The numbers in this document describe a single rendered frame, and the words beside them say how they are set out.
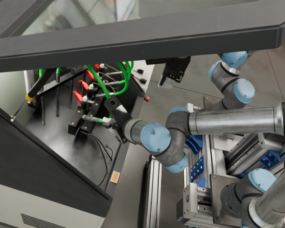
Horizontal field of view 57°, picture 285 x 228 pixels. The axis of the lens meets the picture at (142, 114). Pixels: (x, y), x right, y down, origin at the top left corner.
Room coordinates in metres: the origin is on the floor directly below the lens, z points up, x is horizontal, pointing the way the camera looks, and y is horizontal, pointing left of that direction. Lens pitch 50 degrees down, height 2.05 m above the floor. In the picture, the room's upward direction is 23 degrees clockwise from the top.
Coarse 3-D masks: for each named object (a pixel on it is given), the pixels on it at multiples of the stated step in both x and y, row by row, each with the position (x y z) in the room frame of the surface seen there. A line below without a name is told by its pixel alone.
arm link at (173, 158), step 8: (176, 136) 0.51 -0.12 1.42; (184, 136) 0.53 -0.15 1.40; (176, 144) 0.48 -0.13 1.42; (184, 144) 0.51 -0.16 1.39; (168, 152) 0.44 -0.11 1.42; (176, 152) 0.45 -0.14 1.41; (184, 152) 0.49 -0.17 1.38; (160, 160) 0.42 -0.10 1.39; (168, 160) 0.43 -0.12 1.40; (176, 160) 0.44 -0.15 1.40; (184, 160) 0.45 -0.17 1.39; (168, 168) 0.42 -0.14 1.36; (176, 168) 0.43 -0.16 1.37; (184, 168) 0.44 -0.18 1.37
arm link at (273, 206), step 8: (280, 176) 0.47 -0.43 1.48; (272, 184) 0.48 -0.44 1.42; (280, 184) 0.45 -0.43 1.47; (272, 192) 0.45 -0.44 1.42; (280, 192) 0.44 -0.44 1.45; (248, 200) 0.52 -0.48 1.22; (256, 200) 0.49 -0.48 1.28; (264, 200) 0.46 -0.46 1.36; (272, 200) 0.44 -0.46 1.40; (280, 200) 0.43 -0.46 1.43; (248, 208) 0.47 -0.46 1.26; (256, 208) 0.46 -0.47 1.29; (264, 208) 0.44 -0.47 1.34; (272, 208) 0.43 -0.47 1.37; (280, 208) 0.42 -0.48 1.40; (248, 216) 0.44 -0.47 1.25; (256, 216) 0.44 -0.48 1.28; (264, 216) 0.43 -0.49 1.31; (272, 216) 0.42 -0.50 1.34; (280, 216) 0.43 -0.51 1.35; (248, 224) 0.43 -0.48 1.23; (256, 224) 0.42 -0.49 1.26; (264, 224) 0.42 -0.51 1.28; (272, 224) 0.42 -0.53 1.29; (280, 224) 0.44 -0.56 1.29
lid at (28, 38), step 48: (0, 0) 0.68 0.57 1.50; (48, 0) 0.67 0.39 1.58; (96, 0) 0.61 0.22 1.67; (144, 0) 0.57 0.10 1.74; (192, 0) 0.54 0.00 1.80; (240, 0) 0.52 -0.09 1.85; (0, 48) 0.38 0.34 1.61; (48, 48) 0.37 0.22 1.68; (96, 48) 0.36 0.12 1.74; (144, 48) 0.37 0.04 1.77; (192, 48) 0.38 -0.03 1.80; (240, 48) 0.38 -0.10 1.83
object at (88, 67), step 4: (88, 68) 0.63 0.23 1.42; (92, 68) 0.63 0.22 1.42; (40, 72) 0.70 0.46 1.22; (92, 72) 0.62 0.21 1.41; (96, 76) 0.62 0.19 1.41; (100, 80) 0.62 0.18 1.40; (100, 84) 0.61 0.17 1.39; (104, 88) 0.61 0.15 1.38; (104, 92) 0.60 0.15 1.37; (108, 92) 0.61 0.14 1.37; (108, 96) 0.60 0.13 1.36; (112, 116) 0.59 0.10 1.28; (100, 120) 0.60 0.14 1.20
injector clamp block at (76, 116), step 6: (102, 90) 0.95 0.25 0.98; (96, 102) 0.86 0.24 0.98; (102, 102) 0.91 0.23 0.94; (78, 108) 0.78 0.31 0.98; (96, 108) 0.82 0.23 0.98; (78, 114) 0.74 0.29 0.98; (90, 114) 0.77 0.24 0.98; (96, 114) 0.81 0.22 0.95; (72, 120) 0.70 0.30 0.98; (78, 120) 0.71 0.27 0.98; (84, 120) 0.79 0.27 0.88; (72, 126) 0.67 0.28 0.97; (78, 126) 0.72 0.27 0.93; (84, 126) 0.69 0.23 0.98; (90, 126) 0.71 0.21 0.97; (72, 132) 0.67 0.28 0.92; (84, 138) 0.68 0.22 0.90
